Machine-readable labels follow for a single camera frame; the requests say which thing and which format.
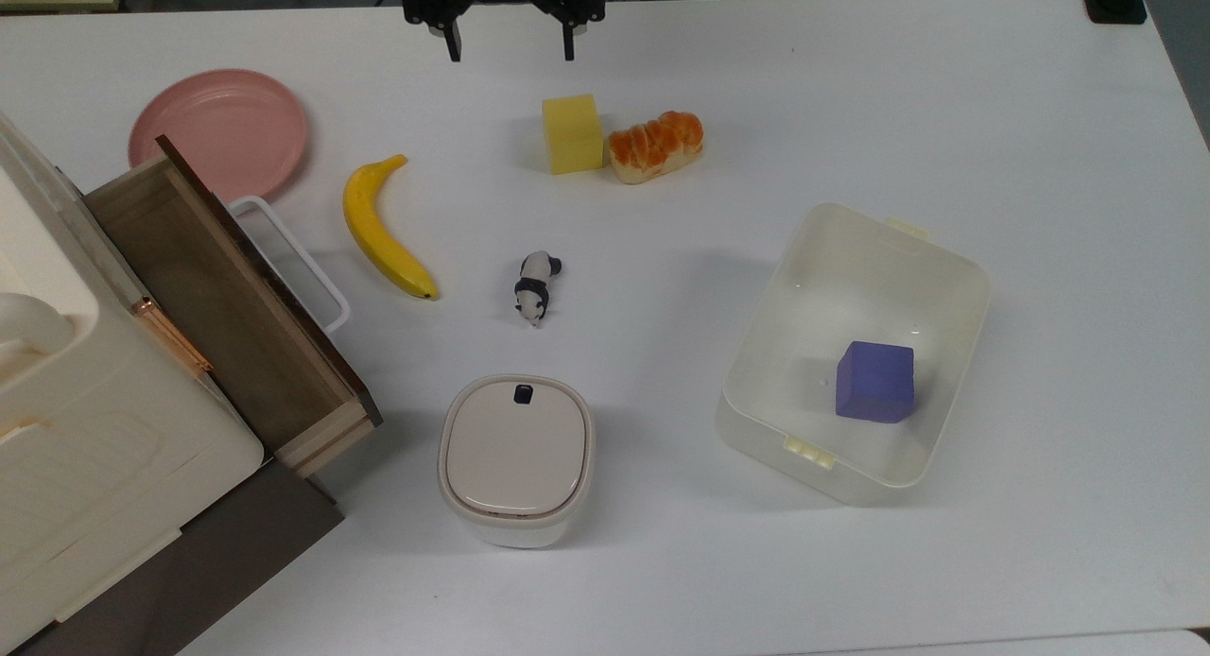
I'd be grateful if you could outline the yellow toy banana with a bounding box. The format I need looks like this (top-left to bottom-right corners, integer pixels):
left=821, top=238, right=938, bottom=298
left=342, top=154, right=440, bottom=301

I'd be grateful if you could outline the pink plastic plate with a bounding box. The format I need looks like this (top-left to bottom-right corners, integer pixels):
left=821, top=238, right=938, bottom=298
left=128, top=68, right=311, bottom=203

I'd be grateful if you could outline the toy bread loaf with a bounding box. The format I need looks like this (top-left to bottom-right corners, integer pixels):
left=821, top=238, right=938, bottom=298
left=607, top=111, right=706, bottom=185

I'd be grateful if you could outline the panda toy figure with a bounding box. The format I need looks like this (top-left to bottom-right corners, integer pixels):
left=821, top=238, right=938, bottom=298
left=513, top=250, right=565, bottom=329

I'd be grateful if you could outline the purple foam cube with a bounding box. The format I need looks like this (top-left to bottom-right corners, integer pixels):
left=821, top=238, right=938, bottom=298
left=835, top=340, right=916, bottom=424

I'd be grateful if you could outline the white lidded trash can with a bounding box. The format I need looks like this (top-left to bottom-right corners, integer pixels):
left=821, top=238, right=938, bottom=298
left=437, top=373, right=597, bottom=550

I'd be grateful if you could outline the dark brown wooden cabinet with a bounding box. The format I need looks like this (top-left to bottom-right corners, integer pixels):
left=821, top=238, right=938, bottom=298
left=9, top=456, right=346, bottom=656

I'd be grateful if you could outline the wooden drawer with white handle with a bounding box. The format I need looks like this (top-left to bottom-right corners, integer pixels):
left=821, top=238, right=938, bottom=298
left=83, top=134, right=384, bottom=479

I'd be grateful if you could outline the cream storage box with handles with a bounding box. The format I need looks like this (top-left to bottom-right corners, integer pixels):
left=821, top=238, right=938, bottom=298
left=0, top=112, right=266, bottom=630

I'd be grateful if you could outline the yellow sponge block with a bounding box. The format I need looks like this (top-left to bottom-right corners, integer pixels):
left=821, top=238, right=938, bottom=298
left=542, top=94, right=605, bottom=176

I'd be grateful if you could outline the translucent white plastic box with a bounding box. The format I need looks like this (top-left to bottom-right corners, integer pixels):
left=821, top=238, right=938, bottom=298
left=716, top=202, right=994, bottom=507

